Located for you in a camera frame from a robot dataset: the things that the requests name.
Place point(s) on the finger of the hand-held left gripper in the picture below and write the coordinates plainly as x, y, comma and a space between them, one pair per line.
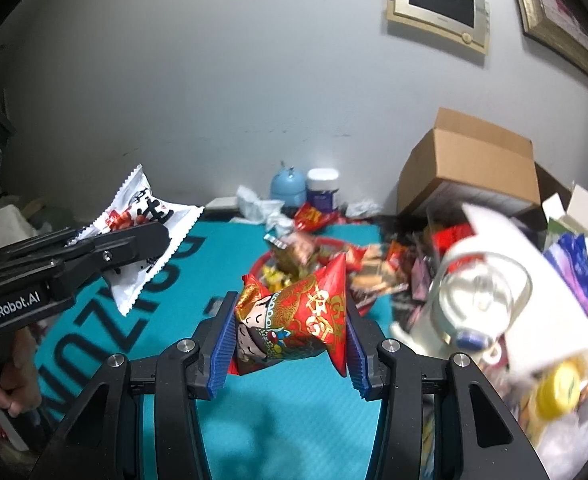
33, 242
123, 252

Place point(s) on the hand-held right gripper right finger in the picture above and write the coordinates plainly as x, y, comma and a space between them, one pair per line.
356, 365

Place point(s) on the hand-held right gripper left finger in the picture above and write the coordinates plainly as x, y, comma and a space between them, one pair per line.
223, 350

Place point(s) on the white peanut packet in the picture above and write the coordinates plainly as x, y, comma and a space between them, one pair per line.
168, 220

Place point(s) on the red cartoon snack packet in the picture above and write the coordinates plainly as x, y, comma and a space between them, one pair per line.
369, 255
294, 320

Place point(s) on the brown wafer packet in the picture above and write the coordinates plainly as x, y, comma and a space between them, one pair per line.
379, 282

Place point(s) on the yellow snack packet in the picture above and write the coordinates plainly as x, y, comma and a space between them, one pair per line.
276, 277

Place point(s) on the red plastic basket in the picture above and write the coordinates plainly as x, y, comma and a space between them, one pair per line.
261, 264

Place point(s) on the dark red snack packet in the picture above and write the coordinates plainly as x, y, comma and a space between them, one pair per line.
421, 270

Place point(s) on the brown nut packet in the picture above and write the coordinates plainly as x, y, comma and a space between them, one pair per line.
294, 252

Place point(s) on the person's left hand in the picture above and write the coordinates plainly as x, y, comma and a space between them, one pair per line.
23, 380

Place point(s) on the teal printed mat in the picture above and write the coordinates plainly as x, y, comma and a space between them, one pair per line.
274, 425

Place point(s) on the flat white box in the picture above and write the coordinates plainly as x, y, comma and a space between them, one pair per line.
221, 202

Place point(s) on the cream water bottle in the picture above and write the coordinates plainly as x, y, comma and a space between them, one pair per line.
474, 290

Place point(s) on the crumpled white paper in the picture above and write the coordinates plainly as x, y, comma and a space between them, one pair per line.
280, 221

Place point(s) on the white tissue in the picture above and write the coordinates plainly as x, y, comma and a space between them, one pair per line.
256, 205

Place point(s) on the red candy wrapper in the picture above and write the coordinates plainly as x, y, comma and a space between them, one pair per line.
311, 216

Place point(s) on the red foil candy bag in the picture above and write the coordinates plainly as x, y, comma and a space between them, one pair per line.
449, 237

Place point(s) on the dark jar with white lid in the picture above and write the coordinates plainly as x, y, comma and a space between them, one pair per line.
323, 192

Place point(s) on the blue deer humidifier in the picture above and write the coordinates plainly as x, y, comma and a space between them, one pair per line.
288, 185

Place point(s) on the yellow drink bottle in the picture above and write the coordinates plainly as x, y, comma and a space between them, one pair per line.
559, 385

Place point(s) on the cardboard box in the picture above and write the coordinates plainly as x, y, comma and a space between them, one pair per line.
474, 160

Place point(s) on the blue white plastic bag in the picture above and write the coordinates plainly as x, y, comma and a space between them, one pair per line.
574, 270

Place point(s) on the white paper box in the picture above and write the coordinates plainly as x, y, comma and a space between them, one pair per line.
584, 215

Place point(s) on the framed picture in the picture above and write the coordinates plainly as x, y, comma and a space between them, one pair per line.
559, 10

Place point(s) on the wall intercom panel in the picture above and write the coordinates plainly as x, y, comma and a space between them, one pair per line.
439, 0

